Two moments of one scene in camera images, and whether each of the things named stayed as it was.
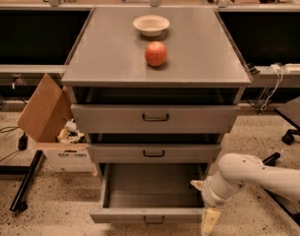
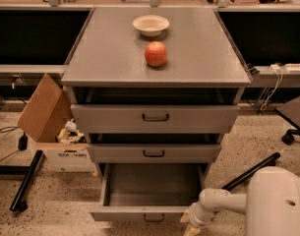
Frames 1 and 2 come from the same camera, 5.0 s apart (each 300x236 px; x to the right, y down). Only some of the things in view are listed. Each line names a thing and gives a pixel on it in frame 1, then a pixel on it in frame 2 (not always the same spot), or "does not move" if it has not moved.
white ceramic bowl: x=151 y=25 does not move
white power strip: x=295 y=67 does not move
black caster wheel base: x=288 y=138 does not move
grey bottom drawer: x=150 y=193 does not move
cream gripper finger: x=211 y=216 -> x=191 y=231
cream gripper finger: x=199 y=184 -> x=186 y=216
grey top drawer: x=151 y=118 does not move
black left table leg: x=20 y=200 does not move
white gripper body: x=208 y=193 -> x=195 y=217
